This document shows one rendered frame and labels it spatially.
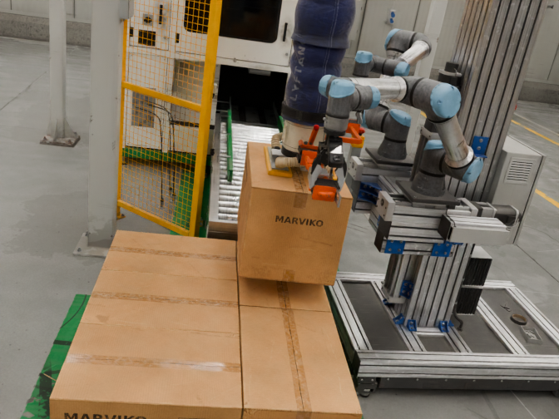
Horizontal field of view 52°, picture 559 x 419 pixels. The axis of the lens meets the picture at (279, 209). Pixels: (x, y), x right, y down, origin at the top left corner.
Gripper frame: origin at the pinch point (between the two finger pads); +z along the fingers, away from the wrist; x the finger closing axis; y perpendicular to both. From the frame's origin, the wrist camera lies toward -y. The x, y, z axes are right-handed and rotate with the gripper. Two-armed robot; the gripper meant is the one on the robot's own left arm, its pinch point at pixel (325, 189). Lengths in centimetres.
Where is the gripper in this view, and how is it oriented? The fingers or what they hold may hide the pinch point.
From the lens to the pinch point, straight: 188.5
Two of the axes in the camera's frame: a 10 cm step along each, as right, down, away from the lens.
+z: -1.3, 9.1, 4.0
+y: -0.7, -4.1, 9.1
